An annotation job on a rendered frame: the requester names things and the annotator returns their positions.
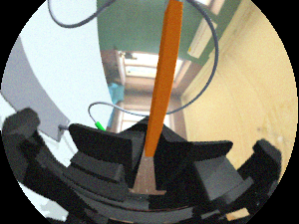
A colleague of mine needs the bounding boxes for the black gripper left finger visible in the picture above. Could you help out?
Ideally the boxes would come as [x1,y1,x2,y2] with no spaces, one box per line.
[68,116,149,188]

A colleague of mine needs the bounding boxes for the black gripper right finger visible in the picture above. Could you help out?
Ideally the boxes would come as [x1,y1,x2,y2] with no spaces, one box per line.
[153,122,233,191]

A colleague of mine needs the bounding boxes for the orange handle with grey metal tip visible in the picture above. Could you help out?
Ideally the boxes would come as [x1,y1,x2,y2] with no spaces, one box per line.
[145,0,184,156]

